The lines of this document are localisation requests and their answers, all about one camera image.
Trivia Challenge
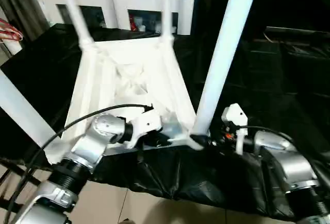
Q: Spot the black left wrist camera cable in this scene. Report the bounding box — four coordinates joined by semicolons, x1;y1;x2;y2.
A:
0;103;154;224

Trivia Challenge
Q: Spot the white plastic table top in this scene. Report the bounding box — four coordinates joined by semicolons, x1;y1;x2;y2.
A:
45;37;204;165

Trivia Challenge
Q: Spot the black folding frame bar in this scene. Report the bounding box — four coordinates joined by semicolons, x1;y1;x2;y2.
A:
0;157;42;209

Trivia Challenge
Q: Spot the black mat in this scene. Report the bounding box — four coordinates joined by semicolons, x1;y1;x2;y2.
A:
0;23;330;221

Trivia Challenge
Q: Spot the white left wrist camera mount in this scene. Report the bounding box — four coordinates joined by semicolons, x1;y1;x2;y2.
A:
126;110;163;150

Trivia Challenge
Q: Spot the white plastic table leg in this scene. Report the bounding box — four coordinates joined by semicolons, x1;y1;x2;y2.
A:
192;0;261;136
0;69;57;149
159;0;175;44
55;0;94;48

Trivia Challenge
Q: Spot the black metal bar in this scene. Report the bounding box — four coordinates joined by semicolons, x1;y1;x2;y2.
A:
265;26;330;38

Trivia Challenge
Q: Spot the grey curtain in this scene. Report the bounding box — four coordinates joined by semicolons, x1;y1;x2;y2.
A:
0;0;50;42

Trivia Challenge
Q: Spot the white glass-door cabinet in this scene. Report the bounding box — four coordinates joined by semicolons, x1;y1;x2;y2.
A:
38;0;195;36

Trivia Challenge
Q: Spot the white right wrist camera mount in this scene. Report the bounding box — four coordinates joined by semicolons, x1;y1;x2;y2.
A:
221;102;249;155

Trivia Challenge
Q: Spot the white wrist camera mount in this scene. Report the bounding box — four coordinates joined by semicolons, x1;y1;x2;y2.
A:
221;102;249;155
126;110;163;150

